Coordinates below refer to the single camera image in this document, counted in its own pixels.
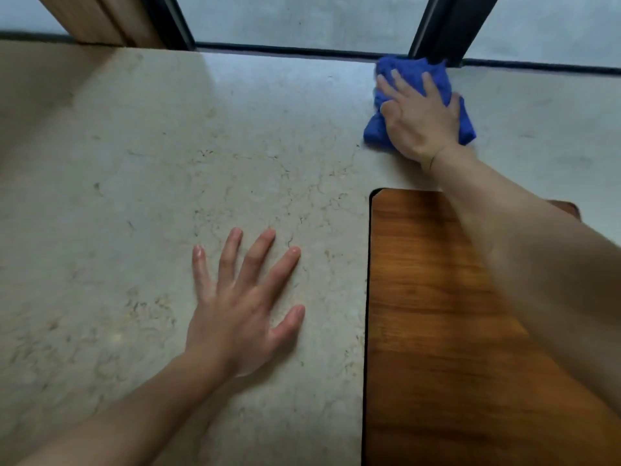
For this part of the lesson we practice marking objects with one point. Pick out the person's right hand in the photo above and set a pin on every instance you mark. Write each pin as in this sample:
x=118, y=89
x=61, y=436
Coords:
x=422, y=121

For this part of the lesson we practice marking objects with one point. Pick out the person's left hand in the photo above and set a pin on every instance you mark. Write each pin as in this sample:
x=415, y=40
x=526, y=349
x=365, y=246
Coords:
x=237, y=315

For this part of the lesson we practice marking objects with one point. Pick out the blue cleaning cloth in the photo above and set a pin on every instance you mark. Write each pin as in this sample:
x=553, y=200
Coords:
x=422, y=67

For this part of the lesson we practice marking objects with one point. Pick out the person's right forearm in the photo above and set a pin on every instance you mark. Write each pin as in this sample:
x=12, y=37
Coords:
x=543, y=247

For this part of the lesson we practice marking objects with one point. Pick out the person's left forearm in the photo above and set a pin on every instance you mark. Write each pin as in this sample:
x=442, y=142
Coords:
x=126, y=417

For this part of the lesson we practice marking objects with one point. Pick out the black window mullion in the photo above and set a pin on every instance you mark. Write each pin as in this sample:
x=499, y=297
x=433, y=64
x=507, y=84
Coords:
x=167, y=19
x=453, y=26

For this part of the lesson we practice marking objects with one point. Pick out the wooden inlay panel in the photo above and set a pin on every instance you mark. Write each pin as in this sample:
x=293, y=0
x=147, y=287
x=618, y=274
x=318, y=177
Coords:
x=427, y=334

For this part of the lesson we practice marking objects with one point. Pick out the wooden post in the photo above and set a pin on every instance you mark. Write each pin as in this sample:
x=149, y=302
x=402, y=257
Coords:
x=97, y=19

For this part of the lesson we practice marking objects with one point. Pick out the white wall panel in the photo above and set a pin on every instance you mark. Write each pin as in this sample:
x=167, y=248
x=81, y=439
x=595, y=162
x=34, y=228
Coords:
x=24, y=12

